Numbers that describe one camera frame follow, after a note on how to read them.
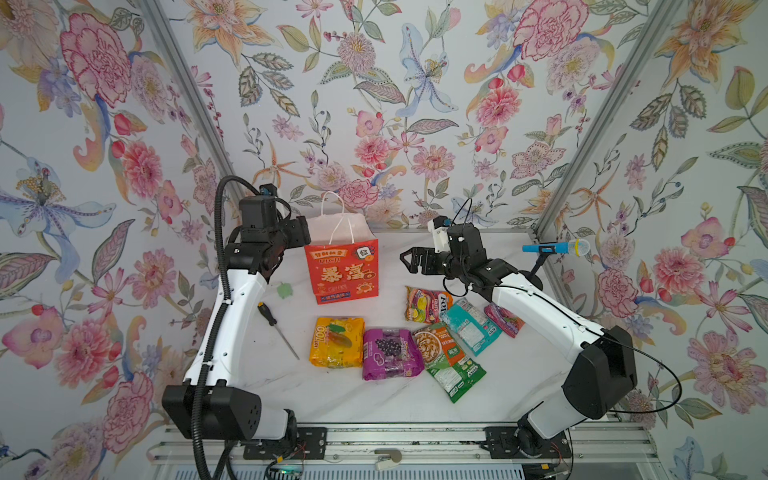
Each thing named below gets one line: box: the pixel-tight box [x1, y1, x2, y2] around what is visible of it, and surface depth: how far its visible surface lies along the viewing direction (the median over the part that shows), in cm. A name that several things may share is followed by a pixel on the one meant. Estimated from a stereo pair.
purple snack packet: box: [363, 328, 424, 381], surface depth 86 cm
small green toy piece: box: [277, 282, 293, 299], surface depth 106 cm
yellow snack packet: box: [309, 317, 365, 369], surface depth 88 cm
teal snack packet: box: [441, 298, 503, 357], surface depth 95 cm
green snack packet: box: [425, 356, 487, 404], surface depth 84 cm
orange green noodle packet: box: [413, 323, 466, 368], surface depth 88 cm
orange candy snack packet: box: [405, 285, 454, 324], surface depth 97 cm
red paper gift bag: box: [304, 191, 379, 305], surface depth 90 cm
